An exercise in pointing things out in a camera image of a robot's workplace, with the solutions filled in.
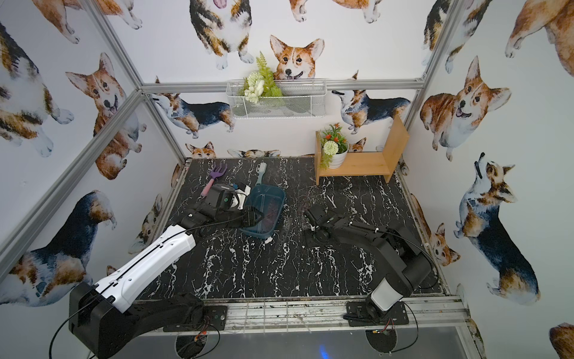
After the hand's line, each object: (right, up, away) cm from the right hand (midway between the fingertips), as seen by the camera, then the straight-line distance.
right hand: (315, 233), depth 91 cm
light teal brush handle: (-27, +28, +26) cm, 47 cm away
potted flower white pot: (+8, +36, +4) cm, 37 cm away
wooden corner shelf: (+26, +29, +20) cm, 44 cm away
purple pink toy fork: (-51, +26, +26) cm, 63 cm away
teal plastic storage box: (-20, +12, +12) cm, 27 cm away
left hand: (-20, +12, -13) cm, 27 cm away
